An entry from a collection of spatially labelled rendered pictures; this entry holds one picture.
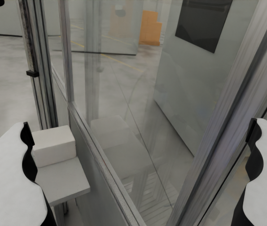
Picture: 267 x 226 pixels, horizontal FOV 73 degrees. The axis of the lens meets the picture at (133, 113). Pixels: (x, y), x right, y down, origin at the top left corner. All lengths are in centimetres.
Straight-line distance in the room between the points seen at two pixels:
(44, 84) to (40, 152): 32
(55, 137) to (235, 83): 77
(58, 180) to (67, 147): 13
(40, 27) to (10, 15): 674
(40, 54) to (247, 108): 84
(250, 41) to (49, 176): 81
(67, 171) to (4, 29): 714
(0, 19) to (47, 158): 707
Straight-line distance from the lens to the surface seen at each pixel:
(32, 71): 95
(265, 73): 20
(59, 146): 84
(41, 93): 100
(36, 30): 90
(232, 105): 21
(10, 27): 770
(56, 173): 87
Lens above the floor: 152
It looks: 32 degrees down
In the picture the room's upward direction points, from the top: 8 degrees clockwise
